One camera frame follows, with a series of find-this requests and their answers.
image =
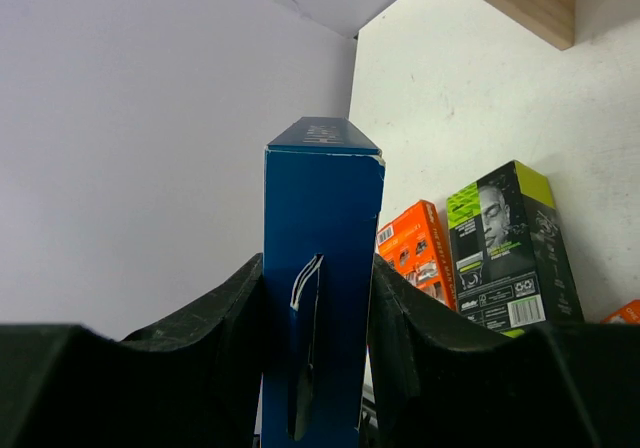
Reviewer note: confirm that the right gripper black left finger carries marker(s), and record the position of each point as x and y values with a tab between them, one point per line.
191	379

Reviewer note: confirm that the black green Gillette box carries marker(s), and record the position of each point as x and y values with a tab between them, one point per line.
510	262

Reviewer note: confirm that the orange razor pack front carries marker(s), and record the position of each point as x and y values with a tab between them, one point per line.
628	314

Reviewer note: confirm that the orange razor pack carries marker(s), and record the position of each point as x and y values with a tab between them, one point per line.
415	246
628	314

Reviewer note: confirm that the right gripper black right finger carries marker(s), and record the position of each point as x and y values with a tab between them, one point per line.
441	380

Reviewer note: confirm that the white Harry's razor blister pack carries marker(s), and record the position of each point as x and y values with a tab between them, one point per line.
322	197

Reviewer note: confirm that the orange razor pack top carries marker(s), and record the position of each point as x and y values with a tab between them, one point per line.
415	246

